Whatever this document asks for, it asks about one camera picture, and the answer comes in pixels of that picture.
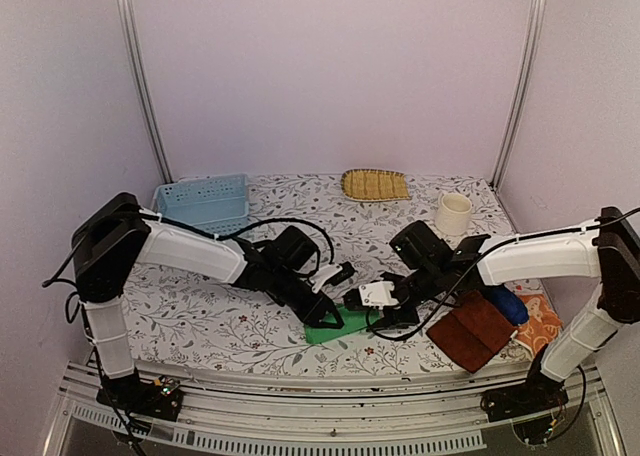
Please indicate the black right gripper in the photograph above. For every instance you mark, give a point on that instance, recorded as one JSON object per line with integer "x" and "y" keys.
{"x": 391, "y": 318}

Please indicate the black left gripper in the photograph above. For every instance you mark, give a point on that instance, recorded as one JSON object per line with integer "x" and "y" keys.
{"x": 315, "y": 315}

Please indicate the green microfiber towel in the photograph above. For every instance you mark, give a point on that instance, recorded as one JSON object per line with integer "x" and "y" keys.
{"x": 353, "y": 322}

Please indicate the brown towel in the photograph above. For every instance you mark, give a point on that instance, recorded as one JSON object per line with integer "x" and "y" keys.
{"x": 473, "y": 333}

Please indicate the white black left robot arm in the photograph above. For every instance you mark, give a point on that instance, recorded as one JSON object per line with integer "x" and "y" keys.
{"x": 123, "y": 213}

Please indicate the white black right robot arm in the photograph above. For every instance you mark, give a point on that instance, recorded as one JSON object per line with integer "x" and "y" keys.
{"x": 591, "y": 270}

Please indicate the cream cylindrical cup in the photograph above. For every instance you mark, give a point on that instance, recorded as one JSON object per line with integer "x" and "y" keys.
{"x": 453, "y": 214}

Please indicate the woven bamboo tray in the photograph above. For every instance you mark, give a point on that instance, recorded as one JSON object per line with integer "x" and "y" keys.
{"x": 374, "y": 185}

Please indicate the blue rolled towel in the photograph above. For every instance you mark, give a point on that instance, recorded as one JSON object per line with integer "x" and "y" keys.
{"x": 509, "y": 305}

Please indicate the light blue plastic basket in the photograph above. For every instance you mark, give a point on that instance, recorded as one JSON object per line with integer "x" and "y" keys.
{"x": 216, "y": 204}

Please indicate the orange patterned towel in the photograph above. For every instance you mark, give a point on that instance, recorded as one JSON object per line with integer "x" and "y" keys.
{"x": 542, "y": 327}

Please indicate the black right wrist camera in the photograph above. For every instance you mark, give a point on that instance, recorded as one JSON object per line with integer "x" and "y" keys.
{"x": 420, "y": 248}

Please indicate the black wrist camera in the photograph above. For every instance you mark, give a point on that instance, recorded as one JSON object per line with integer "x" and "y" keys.
{"x": 420, "y": 248}
{"x": 291, "y": 250}

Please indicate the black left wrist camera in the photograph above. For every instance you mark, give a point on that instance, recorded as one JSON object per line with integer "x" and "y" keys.
{"x": 291, "y": 250}

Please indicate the aluminium front rail base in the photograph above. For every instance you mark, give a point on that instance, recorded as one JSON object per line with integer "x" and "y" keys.
{"x": 229, "y": 413}

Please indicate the right aluminium frame post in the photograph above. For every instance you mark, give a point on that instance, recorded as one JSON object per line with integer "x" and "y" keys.
{"x": 531, "y": 43}

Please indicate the aluminium frame post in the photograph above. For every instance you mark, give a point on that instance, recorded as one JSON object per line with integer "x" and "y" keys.
{"x": 135, "y": 56}
{"x": 531, "y": 43}

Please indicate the left aluminium frame post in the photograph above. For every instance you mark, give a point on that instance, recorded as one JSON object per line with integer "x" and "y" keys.
{"x": 135, "y": 56}

